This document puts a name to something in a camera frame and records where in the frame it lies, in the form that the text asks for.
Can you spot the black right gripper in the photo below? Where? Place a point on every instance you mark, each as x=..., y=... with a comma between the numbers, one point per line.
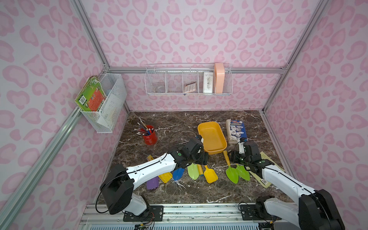
x=241, y=154

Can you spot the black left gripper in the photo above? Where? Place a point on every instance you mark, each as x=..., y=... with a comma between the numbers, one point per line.
x=200, y=149

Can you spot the light green shovel wooden handle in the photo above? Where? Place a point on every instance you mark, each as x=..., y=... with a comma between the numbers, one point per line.
x=193, y=171

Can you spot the dark green shovel yellow handle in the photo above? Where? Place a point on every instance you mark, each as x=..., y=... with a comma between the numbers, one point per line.
x=242, y=172

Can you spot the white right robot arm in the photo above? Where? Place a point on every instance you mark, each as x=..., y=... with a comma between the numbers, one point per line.
x=310, y=209

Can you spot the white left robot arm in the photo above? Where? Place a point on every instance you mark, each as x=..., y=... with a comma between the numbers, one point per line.
x=118, y=188

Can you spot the yellow plastic storage box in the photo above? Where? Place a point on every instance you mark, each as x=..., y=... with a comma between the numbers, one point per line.
x=214, y=141

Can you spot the purple plastic shovel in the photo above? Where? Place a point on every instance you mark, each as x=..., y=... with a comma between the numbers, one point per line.
x=152, y=183

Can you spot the white box in shelf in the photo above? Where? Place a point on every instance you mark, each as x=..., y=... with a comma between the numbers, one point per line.
x=208, y=79

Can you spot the yellow green booklet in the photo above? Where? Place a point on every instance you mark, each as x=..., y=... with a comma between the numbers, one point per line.
x=262, y=181

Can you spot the yellow plastic scoop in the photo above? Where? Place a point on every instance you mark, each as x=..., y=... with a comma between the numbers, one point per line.
x=166, y=177

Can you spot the red pen cup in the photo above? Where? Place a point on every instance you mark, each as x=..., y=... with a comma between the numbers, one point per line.
x=151, y=138

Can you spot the small brown palette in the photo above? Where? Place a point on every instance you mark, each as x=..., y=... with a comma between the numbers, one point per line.
x=190, y=87

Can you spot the round glass jar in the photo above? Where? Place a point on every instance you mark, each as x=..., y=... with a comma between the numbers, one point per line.
x=160, y=88

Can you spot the pink case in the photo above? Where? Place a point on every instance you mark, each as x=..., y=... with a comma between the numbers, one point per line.
x=219, y=72

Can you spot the green red book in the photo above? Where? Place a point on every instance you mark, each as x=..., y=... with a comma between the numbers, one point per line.
x=91, y=97

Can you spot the blue shovel wooden handle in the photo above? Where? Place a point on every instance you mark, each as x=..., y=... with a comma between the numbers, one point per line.
x=177, y=174

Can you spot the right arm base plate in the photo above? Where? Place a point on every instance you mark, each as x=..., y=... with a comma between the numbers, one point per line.
x=250, y=212

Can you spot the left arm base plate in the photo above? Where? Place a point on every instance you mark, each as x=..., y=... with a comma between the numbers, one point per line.
x=154, y=212

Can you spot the white wire wall shelf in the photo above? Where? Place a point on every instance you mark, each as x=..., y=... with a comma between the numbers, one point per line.
x=176, y=75

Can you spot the white wire wall basket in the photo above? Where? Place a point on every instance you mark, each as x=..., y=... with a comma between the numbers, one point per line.
x=105, y=120

